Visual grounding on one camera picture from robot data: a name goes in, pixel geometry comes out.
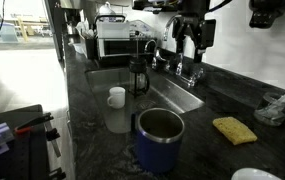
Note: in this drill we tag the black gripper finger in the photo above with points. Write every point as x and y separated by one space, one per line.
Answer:
180 35
199 43

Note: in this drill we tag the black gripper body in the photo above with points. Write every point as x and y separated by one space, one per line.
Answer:
195 13

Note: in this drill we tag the chrome gooseneck faucet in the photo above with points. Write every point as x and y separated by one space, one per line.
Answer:
179 68

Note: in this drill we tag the stainless steel sink basin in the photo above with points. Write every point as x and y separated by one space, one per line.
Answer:
168 93

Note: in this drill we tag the round sink drain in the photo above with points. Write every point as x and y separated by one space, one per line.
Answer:
147 104

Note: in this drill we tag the blue steel-lined cup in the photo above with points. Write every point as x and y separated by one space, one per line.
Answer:
158 150

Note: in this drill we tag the black french press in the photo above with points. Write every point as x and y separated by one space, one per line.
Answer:
138 78

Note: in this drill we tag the black soap dispenser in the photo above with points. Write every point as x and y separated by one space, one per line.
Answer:
268 13

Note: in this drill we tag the white mug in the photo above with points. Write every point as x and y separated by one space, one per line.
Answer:
117 98

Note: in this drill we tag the black utensil caddy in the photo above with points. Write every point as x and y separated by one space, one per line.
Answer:
89 46

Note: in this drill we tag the yellow sponge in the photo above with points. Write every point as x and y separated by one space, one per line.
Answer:
235 130

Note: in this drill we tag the clear glass brush holder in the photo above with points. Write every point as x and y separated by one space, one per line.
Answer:
272 110

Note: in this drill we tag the white bowl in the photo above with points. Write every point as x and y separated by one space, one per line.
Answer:
255 175

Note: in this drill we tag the black perforated platform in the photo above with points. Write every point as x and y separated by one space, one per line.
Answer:
15 160

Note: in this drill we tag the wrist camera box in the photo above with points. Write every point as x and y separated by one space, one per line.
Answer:
208 33

